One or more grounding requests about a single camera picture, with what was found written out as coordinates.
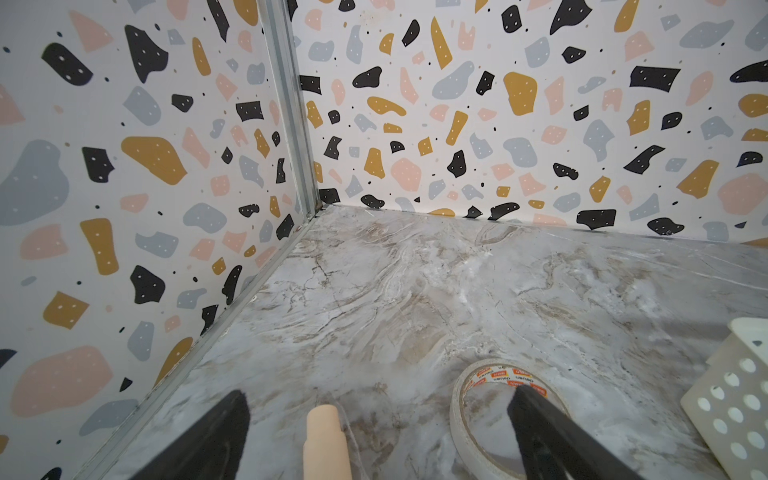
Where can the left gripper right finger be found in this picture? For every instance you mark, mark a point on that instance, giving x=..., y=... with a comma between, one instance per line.
x=552, y=446

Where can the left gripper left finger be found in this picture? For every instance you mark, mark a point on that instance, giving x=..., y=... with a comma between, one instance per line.
x=211, y=448

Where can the white perforated plastic bin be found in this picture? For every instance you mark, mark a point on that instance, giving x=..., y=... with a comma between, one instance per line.
x=728, y=403

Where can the clear tape roll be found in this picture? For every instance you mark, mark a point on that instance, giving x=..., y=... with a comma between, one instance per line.
x=480, y=427

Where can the beige cylindrical tube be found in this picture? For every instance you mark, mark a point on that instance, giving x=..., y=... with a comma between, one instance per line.
x=325, y=451

